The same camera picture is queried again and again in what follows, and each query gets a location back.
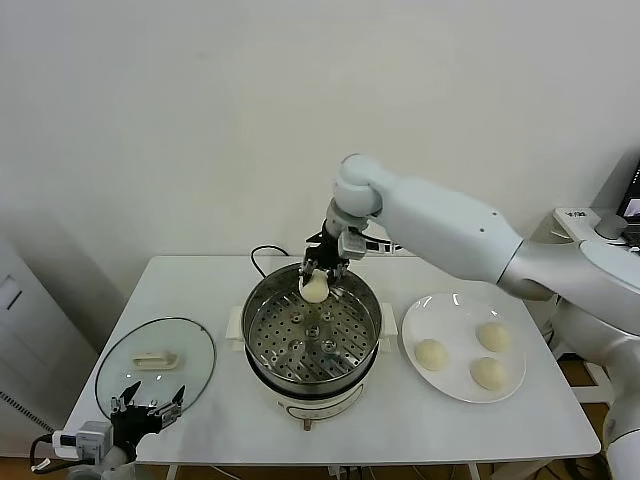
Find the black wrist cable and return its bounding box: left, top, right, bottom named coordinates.
left=29, top=432, right=57, bottom=474
left=362, top=227, right=404, bottom=254

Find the black pot power cord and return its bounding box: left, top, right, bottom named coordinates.
left=248, top=244, right=291, bottom=279

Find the cream electric pot base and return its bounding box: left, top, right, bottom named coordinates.
left=225, top=319, right=401, bottom=432

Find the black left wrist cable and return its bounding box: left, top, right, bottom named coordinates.
left=29, top=432, right=57, bottom=474

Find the white steamed baozi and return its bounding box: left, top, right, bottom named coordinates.
left=474, top=321, right=513, bottom=353
left=414, top=338, right=450, bottom=372
left=469, top=355, right=510, bottom=392
left=298, top=269, right=331, bottom=304

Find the white side desk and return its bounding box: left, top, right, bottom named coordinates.
left=529, top=206, right=640, bottom=404

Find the white round plate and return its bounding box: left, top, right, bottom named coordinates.
left=400, top=292, right=528, bottom=404

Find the perforated steel steamer basket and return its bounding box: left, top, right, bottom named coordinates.
left=227, top=263, right=400, bottom=390

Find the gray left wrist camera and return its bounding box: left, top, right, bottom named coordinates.
left=51, top=419, right=113, bottom=459

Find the round glass pot lid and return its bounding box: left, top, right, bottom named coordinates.
left=94, top=316, right=217, bottom=417

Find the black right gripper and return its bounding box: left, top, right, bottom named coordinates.
left=298, top=224, right=349, bottom=288

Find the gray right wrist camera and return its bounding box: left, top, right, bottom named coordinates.
left=337, top=227, right=370, bottom=262

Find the gray cylinder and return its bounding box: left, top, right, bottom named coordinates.
left=596, top=213, right=629, bottom=242

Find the dark laptop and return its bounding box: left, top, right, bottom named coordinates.
left=617, top=158, right=640, bottom=222

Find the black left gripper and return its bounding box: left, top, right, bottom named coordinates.
left=109, top=380, right=187, bottom=447

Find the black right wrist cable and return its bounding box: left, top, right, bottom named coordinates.
left=362, top=227, right=404, bottom=254

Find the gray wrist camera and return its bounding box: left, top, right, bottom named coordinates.
left=337, top=227, right=370, bottom=262
left=51, top=419, right=113, bottom=459

